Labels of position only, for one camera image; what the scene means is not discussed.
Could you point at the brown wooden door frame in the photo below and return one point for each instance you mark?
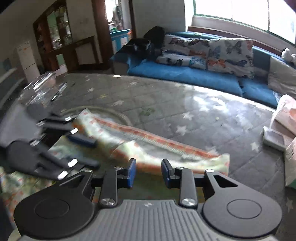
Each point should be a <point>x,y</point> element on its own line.
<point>103,33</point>

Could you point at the black bag on sofa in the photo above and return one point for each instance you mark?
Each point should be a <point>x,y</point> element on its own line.
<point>147,45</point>

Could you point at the dark wooden cabinet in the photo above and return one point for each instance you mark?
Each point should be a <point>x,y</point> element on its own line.
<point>66,35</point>

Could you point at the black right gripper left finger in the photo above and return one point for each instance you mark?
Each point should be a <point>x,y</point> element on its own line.
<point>130,172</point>

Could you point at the pink tissue pack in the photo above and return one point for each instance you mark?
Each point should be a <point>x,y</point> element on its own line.
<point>283,119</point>

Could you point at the grey folded cushion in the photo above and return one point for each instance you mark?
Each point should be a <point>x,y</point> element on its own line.
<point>281,77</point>

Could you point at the blue sofa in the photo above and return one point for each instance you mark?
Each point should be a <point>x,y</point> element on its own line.
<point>255,89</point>

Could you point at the white refrigerator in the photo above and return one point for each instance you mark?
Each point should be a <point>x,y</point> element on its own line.
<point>28,62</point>

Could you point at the white book on table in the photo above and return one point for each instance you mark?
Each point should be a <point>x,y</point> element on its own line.
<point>275,139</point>

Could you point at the butterfly print quilt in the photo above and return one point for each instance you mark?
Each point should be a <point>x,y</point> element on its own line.
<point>226,55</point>

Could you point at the patterned colourful garment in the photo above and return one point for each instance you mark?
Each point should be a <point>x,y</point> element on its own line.
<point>115,142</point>

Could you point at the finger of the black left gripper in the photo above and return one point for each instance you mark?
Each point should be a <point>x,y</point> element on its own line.
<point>82,140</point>
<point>87,163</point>

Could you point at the white plush toy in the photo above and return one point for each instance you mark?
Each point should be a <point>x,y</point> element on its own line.
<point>288,56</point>

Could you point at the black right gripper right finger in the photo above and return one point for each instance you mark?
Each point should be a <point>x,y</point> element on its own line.
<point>168,174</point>

